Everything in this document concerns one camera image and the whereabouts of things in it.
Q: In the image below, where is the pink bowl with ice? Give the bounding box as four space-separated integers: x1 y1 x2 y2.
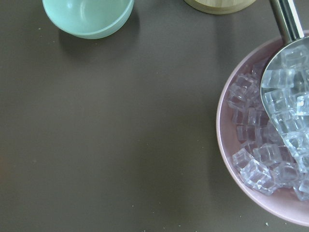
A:
216 37 309 227

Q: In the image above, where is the green bowl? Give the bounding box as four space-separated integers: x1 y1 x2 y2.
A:
42 0 134 39

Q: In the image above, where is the wooden stand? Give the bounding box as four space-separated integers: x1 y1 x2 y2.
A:
184 0 255 15

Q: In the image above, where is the steel ice scoop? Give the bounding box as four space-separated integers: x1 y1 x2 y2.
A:
260 0 309 173

